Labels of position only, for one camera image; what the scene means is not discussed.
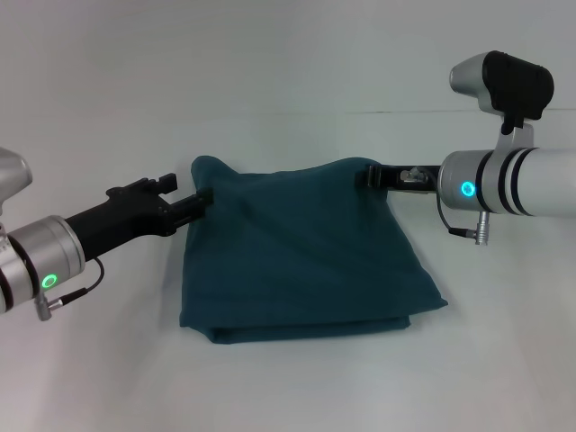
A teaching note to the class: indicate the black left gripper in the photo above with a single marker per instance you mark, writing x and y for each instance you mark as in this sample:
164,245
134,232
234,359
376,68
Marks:
126,216

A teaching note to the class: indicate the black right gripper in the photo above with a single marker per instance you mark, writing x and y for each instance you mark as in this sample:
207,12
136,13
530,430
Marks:
391,182

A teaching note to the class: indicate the blue teal shirt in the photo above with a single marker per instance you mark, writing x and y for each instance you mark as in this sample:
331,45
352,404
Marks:
292,247

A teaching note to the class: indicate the silver camera mount bracket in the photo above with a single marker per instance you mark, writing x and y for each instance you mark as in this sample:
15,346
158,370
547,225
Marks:
515,139

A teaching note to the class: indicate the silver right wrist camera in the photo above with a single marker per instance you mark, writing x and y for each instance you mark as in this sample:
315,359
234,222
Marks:
508,85

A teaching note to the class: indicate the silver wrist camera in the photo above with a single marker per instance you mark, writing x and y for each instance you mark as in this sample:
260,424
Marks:
508,85
12,180

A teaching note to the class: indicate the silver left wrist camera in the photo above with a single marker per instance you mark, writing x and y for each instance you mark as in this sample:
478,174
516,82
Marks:
12,180

